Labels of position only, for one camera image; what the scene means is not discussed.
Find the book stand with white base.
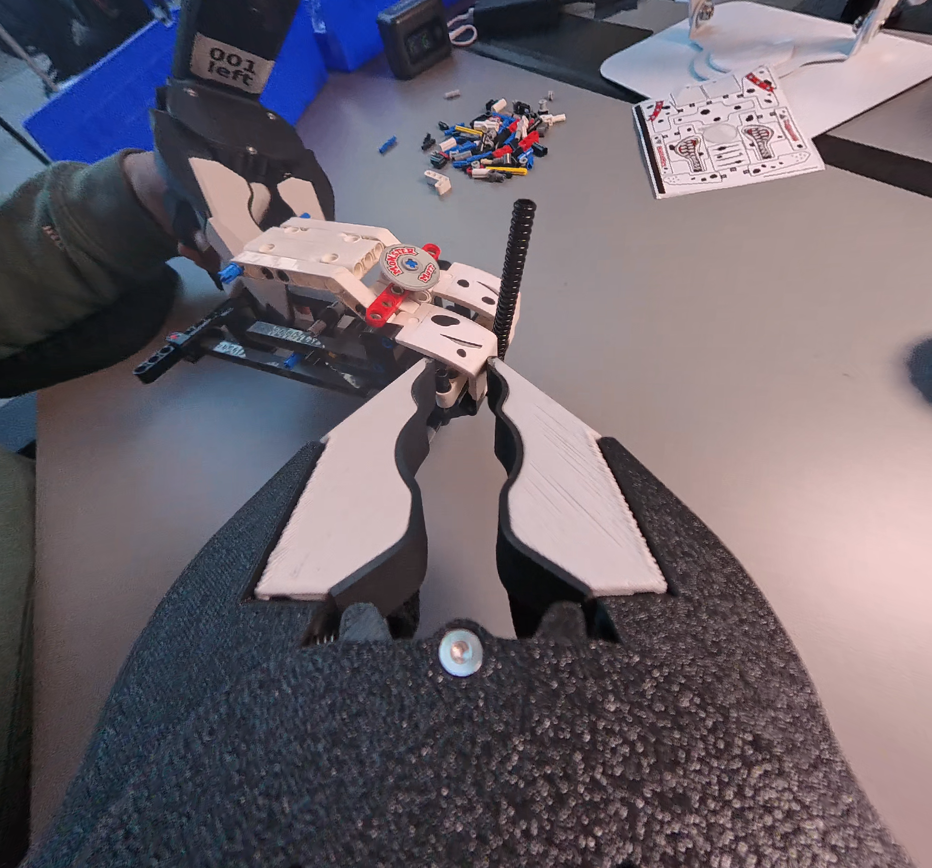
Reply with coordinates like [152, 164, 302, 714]
[600, 0, 932, 141]

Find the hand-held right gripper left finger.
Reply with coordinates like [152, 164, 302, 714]
[252, 359, 438, 618]

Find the small black box device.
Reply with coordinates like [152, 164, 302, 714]
[376, 0, 454, 81]

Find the person's left forearm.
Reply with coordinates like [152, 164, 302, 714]
[0, 152, 187, 403]

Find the toy brick model car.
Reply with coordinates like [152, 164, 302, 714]
[134, 199, 540, 412]

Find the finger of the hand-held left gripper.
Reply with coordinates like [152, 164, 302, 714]
[204, 155, 269, 272]
[270, 172, 321, 228]

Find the person's green sweatshirt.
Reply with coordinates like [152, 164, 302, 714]
[0, 446, 37, 868]

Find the person's left hand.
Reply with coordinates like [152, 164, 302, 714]
[121, 149, 219, 284]

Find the pile of small brick pieces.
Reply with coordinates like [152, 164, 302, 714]
[420, 89, 569, 184]

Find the black power brick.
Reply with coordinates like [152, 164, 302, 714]
[474, 0, 572, 42]

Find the black toy tyre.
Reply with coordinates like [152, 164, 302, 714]
[906, 337, 932, 406]

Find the sticker sheet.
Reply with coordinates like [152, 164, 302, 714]
[632, 66, 828, 200]

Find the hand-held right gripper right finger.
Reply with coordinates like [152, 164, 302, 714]
[485, 359, 671, 614]

